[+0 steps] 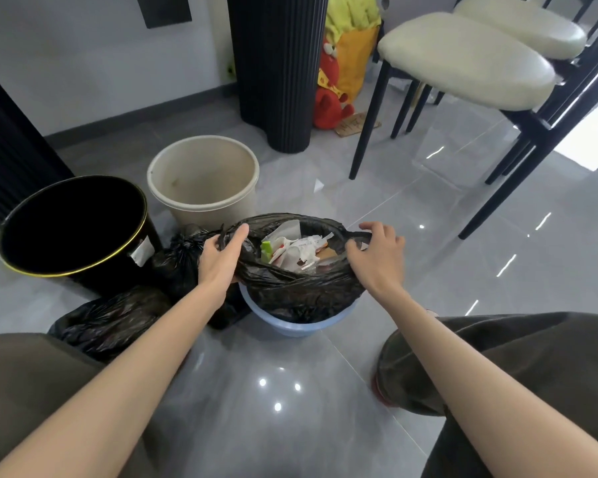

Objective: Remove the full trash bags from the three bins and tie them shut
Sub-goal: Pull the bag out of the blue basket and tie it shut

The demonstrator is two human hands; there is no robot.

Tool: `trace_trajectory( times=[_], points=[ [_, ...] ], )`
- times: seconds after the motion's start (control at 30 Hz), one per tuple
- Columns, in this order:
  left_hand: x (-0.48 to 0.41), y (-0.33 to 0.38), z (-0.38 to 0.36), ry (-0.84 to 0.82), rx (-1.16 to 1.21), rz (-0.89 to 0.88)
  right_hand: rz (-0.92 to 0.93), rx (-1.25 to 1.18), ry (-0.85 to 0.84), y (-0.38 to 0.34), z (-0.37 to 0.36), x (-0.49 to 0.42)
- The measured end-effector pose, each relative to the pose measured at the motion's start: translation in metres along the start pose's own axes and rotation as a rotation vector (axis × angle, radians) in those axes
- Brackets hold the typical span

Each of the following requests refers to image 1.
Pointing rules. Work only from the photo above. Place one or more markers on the blue mesh plastic bin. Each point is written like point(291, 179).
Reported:
point(294, 329)

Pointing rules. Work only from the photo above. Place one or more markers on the person's right pink shoe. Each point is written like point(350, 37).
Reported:
point(380, 390)

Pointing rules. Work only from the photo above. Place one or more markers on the red plush toy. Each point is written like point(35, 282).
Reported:
point(329, 104)

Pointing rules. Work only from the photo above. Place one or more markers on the red white snack wrapper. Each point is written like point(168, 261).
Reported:
point(304, 248)

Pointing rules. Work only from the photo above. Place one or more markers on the person's left leg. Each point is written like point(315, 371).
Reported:
point(30, 393)

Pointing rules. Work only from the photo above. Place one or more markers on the yellow plush toy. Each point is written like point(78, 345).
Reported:
point(354, 54)

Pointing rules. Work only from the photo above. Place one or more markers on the beige plastic bin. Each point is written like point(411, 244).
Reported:
point(204, 174)

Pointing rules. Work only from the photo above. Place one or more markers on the person's left forearm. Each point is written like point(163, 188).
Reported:
point(119, 383)

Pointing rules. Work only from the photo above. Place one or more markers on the person's left hand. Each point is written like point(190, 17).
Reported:
point(219, 263)

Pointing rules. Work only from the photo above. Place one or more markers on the black bin with gold rim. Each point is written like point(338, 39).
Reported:
point(75, 223)

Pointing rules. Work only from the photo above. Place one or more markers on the person's right hand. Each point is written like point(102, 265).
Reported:
point(378, 263)

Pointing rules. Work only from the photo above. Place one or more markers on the black wall outlet panel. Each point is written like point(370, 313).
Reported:
point(164, 9)

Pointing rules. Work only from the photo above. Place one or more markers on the white green plastic packaging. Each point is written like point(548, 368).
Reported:
point(279, 238)

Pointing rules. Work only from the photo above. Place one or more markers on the person's right forearm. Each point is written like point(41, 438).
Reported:
point(488, 388)

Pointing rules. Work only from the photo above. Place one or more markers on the cream cushioned chair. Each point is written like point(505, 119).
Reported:
point(468, 59)
point(523, 22)

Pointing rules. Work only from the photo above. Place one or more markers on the black garbage bag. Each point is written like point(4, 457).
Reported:
point(304, 293)
point(179, 263)
point(109, 318)

